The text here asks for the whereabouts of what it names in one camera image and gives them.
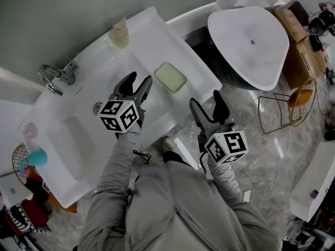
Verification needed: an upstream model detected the white round freestanding basin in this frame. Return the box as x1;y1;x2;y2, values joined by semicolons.
192;6;291;92

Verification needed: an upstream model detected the translucent pink cup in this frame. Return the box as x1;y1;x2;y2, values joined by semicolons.
20;122;39;141

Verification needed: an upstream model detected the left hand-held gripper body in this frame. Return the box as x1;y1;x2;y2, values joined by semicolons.
97;93;147;134

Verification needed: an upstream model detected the pale soap dispenser bottle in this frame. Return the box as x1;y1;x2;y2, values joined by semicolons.
109;17;130;50

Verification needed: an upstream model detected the dark brown stool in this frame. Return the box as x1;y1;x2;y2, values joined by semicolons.
287;1;310;27

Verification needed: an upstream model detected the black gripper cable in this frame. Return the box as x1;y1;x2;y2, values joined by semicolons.
199;152;209;174
132;149;152;165

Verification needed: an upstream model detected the person's left forearm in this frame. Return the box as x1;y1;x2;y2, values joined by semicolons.
99;130;142;193

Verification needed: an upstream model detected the teal spray bottle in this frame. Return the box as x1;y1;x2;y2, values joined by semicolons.
18;149;49;173

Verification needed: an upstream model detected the person's right forearm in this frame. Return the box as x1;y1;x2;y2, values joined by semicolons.
207;161;244;207

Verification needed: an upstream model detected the large cardboard box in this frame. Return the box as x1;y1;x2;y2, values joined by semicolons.
282;36;328;90

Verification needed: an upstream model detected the person's right shoe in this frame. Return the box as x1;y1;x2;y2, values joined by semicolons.
162;136;177;154

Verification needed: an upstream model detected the person's grey jacket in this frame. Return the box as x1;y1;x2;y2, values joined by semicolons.
76;161;282;251

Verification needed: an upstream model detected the black device on box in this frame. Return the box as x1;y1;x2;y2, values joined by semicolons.
308;33;324;52

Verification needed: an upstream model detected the long white bench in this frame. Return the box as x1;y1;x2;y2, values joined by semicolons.
288;141;335;223

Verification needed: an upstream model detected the chrome faucet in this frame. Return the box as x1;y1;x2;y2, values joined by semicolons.
38;60;80;97

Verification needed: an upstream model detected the white washbasin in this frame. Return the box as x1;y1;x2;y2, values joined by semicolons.
19;6;224;209

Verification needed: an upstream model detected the flat cardboard box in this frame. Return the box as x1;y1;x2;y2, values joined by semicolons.
272;8;308;45

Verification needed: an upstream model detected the gold wire chair orange cushion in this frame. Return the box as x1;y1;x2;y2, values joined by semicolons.
257;77;319;135
11;143;80;221

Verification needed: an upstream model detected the white side table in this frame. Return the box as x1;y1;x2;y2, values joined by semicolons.
0;174;35;209

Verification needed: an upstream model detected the person's right leg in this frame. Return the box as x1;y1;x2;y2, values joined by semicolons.
162;150;195;167

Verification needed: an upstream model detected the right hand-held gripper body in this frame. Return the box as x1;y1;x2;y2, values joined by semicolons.
197;118;249;166

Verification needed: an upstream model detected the pale yellow sponge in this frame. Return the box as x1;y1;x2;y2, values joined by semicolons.
153;62;188;94

